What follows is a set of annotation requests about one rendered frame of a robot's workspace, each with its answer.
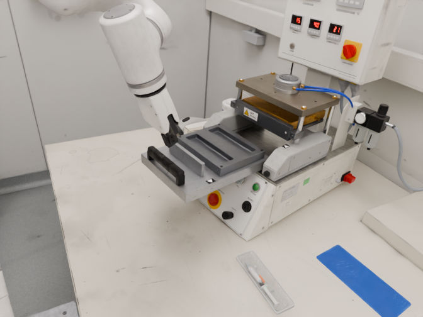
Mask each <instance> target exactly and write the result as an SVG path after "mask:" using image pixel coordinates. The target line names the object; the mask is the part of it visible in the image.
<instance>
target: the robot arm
mask: <svg viewBox="0 0 423 317"><path fill-rule="evenodd" d="M37 1H39V2H40V3H42V4H43V5H44V6H45V7H46V8H48V9H49V10H51V11H53V12H54V13H56V14H59V15H61V16H71V15H74V14H79V13H85V12H90V11H100V12H104V13H103V14H102V15H101V17H100V19H99V23H100V26H101V28H102V30H103V33H104V35H105V37H106V39H107V41H108V44H109V46H110V48H111V51H112V52H113V55H114V57H115V59H116V61H117V64H118V66H119V68H120V70H121V72H122V74H123V77H124V79H125V81H126V83H127V86H128V88H129V90H130V92H132V93H133V94H134V95H135V97H136V100H137V103H138V106H139V108H140V111H141V113H142V116H143V117H144V120H145V121H146V122H148V124H150V125H151V126H153V127H154V128H155V129H156V130H158V131H159V132H160V133H161V137H162V139H163V141H164V144H165V146H167V147H168V148H170V147H172V146H173V145H175V144H176V143H177V142H178V141H179V140H178V138H177V135H176V134H178V133H179V131H178V129H177V127H176V125H175V124H177V125H179V117H178V114H177V112H176V108H175V107H174V104H173V102H172V99H171V97H170V95H169V93H168V91H167V89H166V80H167V76H166V73H165V71H164V68H163V65H162V62H161V58H160V55H159V51H160V48H161V46H163V44H164V43H165V42H166V41H167V39H168V38H169V37H170V35H171V32H172V23H171V20H170V19H169V17H168V15H167V14H166V13H165V12H164V11H163V10H162V9H161V8H160V7H159V6H158V5H157V4H156V3H155V2H153V0H37ZM0 317H14V313H13V309H12V305H11V301H10V298H9V294H8V290H7V288H6V283H5V281H4V276H3V272H2V270H1V265H0Z"/></svg>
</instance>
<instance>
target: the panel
mask: <svg viewBox="0 0 423 317"><path fill-rule="evenodd" d="M254 184H258V186H259V189H258V190H257V191H254V190H253V189H252V186H253V185H254ZM268 184H269V182H268V181H267V180H266V179H264V178H262V177H261V176H260V175H258V174H256V173H254V174H251V175H249V176H247V180H246V182H245V184H244V185H241V186H240V185H237V184H236V183H235V182H233V183H231V184H229V185H227V186H225V187H223V188H220V189H218V190H216V191H213V192H211V193H215V194H217V195H218V198H219V201H218V204H217V205H216V206H211V205H210V204H209V202H208V197H209V195H210V194H211V193H209V194H207V195H205V196H202V197H200V198H198V200H199V201H201V202H202V203H203V204H204V205H205V206H206V207H207V208H208V209H210V210H211V211H212V212H213V213H214V214H215V215H217V216H218V217H219V218H220V219H221V220H222V221H223V222H224V223H226V224H227V225H228V226H229V227H230V228H231V229H233V230H234V231H235V232H236V233H237V234H238V235H239V236H241V237H243V235H244V233H245V231H246V229H247V227H248V225H249V223H250V221H251V219H252V217H253V215H254V213H255V211H256V209H257V207H258V205H259V203H260V201H261V199H262V197H263V195H264V192H265V190H266V188H267V186H268ZM244 202H248V203H249V204H250V206H251V207H250V210H249V211H243V210H242V203H244ZM224 211H230V212H233V214H234V217H233V218H232V219H229V220H224V219H223V218H222V213H223V212H224Z"/></svg>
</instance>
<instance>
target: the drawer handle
mask: <svg viewBox="0 0 423 317"><path fill-rule="evenodd" d="M147 159H148V160H153V159H154V160H155V161H156V162H158V163H159V164H160V165H161V166H163V168H165V169H166V170H167V171H168V172H169V173H170V174H172V175H173V176H174V177H175V178H176V185H177V186H181V185H183V184H184V183H185V174H184V170H183V169H181V168H180V167H178V166H177V165H176V164H175V163H174V162H173V161H172V160H170V159H169V158H167V157H166V156H165V155H164V154H163V153H162V152H160V151H159V150H158V149H156V148H155V146H149V147H148V149H147Z"/></svg>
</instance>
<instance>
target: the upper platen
mask: <svg viewBox="0 0 423 317"><path fill-rule="evenodd" d="M242 100H243V101H244V102H246V103H248V104H250V105H252V106H254V107H256V108H258V109H260V110H262V111H264V112H266V113H268V114H270V115H272V116H274V117H276V118H278V119H280V120H282V121H284V122H286V123H288V124H290V125H293V126H294V127H293V129H296V126H297V123H298V118H299V116H297V115H295V114H293V113H291V112H289V111H287V110H285V109H283V108H281V107H278V106H276V105H274V104H272V103H269V102H267V101H265V100H263V99H261V98H259V97H257V96H251V97H247V98H244V99H242ZM325 112H326V110H324V109H323V110H321V111H318V112H316V113H313V114H310V115H307V116H305V119H304V122H303V127H302V129H303V130H304V129H305V128H308V127H311V126H313V125H316V124H319V123H321V122H323V120H324V119H323V118H324V116H325Z"/></svg>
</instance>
